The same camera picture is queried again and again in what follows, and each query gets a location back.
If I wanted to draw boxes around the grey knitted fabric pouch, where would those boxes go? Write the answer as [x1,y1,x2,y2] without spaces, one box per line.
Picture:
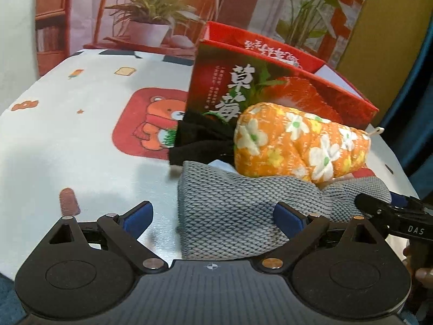
[176,161,393,259]

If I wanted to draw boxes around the black cloth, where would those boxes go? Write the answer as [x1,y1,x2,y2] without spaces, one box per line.
[168,110,237,166]

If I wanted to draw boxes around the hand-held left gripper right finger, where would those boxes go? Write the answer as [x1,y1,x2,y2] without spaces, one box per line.
[259,202,388,274]

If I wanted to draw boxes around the green tasselled sachet ball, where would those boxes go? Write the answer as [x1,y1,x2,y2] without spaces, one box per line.
[162,127,180,148]

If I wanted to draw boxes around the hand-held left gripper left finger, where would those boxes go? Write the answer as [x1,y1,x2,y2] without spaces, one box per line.
[49,201,169,274]

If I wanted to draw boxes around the red strawberry print cardboard box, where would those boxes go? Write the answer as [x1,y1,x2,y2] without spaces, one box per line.
[184,21,379,133]

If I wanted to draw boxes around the blue curtain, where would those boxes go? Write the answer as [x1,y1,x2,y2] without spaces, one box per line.
[375,24,433,204]

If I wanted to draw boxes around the person's right hand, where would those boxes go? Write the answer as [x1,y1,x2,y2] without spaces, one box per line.
[402,246,433,284]

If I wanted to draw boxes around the wall poster with plants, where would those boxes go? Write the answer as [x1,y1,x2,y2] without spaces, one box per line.
[34,0,373,77]

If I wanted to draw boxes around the orange floral fabric pouch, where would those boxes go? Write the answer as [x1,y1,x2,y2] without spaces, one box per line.
[233,102,385,185]

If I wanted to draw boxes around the white bear print tablecloth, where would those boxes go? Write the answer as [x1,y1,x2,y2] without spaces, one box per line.
[0,49,420,278]

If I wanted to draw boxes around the yellow board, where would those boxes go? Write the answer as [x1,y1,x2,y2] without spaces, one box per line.
[336,0,430,92]

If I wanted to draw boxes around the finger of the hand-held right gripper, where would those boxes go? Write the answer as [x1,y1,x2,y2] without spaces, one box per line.
[391,194,433,218]
[355,193,426,242]

